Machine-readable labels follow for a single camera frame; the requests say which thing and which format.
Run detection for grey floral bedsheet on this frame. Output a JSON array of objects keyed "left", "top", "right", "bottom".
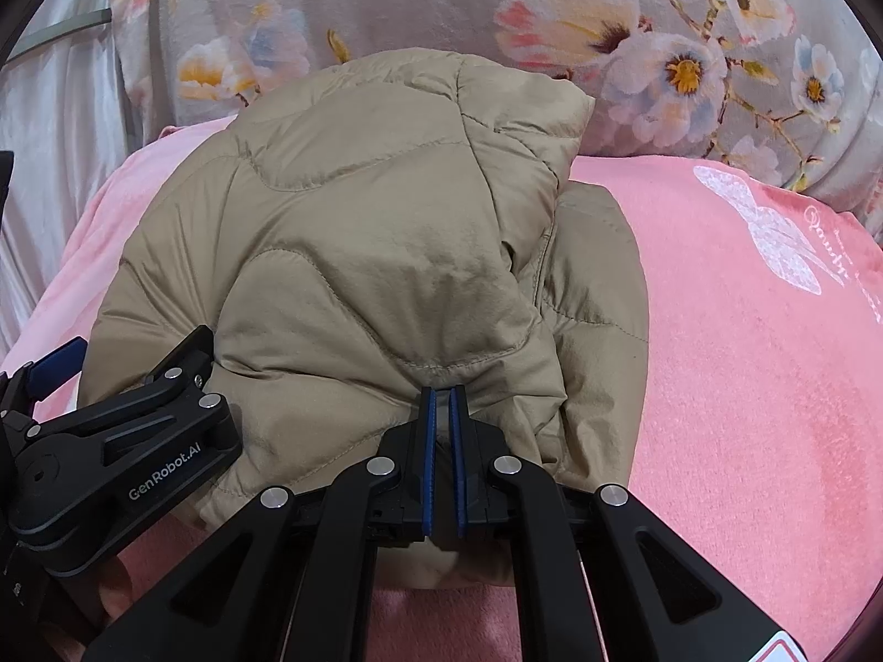
[{"left": 110, "top": 0, "right": 883, "bottom": 239}]

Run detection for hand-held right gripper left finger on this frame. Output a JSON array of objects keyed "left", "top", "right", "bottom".
[{"left": 83, "top": 387, "right": 437, "bottom": 662}]

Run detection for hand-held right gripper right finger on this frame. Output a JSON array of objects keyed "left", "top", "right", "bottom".
[{"left": 448, "top": 387, "right": 796, "bottom": 662}]

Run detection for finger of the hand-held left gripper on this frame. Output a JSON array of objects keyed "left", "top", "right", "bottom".
[
  {"left": 0, "top": 337, "right": 88, "bottom": 423},
  {"left": 20, "top": 324, "right": 237, "bottom": 451}
]

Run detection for grey metal bar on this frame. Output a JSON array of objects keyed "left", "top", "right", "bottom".
[{"left": 12, "top": 8, "right": 113, "bottom": 57}]

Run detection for khaki puffer jacket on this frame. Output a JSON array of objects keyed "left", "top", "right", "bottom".
[{"left": 79, "top": 47, "right": 651, "bottom": 591}]

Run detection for pink fleece blanket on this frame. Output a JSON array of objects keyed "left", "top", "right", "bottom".
[{"left": 0, "top": 116, "right": 883, "bottom": 662}]

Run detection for white satin cloth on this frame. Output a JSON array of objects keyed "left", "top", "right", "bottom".
[{"left": 0, "top": 0, "right": 170, "bottom": 354}]

